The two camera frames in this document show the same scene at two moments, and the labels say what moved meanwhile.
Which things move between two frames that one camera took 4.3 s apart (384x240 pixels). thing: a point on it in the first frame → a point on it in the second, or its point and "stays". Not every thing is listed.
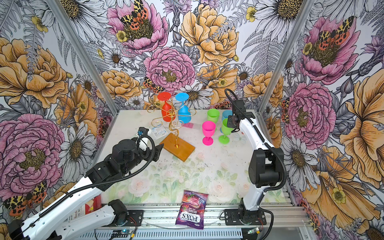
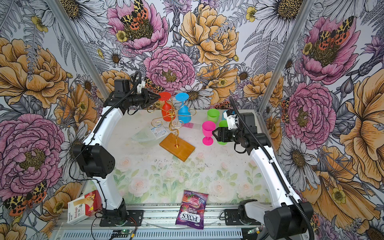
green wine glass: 226,131 stays
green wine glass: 213,115 stays
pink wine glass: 208,129 stays
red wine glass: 168,114 stays
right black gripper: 229,122 → 222,132
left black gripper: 157,150 → 147,97
